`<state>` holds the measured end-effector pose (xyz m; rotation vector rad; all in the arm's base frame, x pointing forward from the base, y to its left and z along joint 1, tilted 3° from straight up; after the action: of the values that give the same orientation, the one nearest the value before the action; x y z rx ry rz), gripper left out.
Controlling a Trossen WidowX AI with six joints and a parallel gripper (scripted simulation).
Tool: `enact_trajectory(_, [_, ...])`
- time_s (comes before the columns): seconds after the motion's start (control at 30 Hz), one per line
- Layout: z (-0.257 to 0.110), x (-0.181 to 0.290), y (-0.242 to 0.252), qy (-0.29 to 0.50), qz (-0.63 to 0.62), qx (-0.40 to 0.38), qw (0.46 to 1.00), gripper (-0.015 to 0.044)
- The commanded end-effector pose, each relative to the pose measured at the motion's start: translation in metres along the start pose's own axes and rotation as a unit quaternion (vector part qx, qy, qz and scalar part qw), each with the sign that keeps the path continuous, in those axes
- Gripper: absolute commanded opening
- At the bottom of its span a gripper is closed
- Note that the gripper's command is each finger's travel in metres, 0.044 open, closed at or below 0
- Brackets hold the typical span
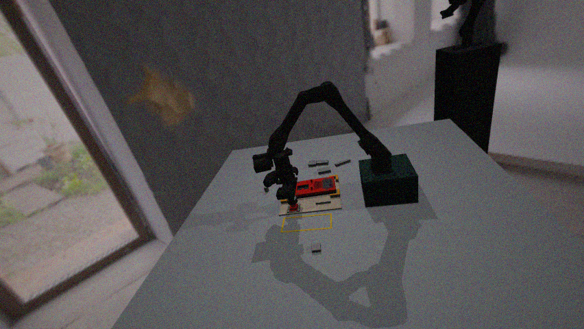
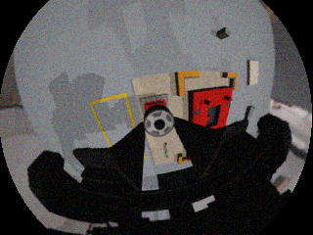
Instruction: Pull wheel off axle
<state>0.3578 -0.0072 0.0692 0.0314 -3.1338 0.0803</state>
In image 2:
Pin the yellow rectangular outline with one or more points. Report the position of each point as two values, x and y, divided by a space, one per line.
107 99

